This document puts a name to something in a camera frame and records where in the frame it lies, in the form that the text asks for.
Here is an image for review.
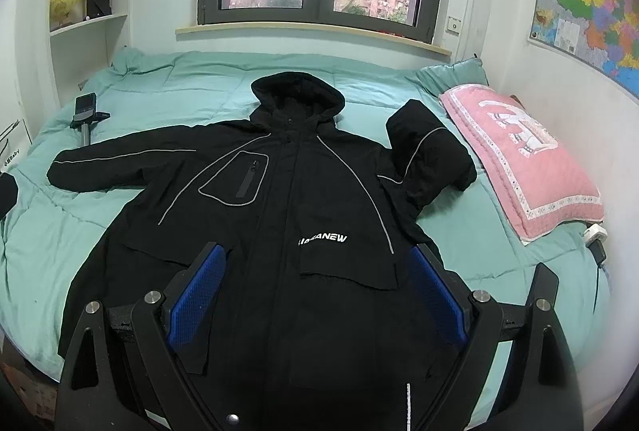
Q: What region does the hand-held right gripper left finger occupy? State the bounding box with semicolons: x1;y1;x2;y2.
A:
54;241;235;431

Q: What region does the black hooded jacket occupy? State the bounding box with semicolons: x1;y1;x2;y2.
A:
47;72;477;431

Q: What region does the black cable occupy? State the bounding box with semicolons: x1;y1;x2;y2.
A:
589;238;609;312

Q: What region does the colourful wall map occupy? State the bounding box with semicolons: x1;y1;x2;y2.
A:
526;0;639;99

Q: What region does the teal quilt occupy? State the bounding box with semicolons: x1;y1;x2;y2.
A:
0;48;612;417

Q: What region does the white printed box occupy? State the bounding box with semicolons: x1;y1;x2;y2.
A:
0;119;35;173

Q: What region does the phone on selfie stick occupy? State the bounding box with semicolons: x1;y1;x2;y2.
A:
70;94;111;147

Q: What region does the teal pillow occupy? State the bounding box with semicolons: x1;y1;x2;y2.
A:
414;58;487;107

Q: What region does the wooden window sill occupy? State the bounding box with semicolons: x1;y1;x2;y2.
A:
175;22;452;62

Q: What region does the white bookshelf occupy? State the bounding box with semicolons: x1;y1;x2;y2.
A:
47;0;138;109

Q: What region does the pink printed pillow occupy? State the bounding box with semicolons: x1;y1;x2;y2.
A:
438;84;605;243

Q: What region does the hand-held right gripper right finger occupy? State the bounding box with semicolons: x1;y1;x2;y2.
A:
407;244;586;431

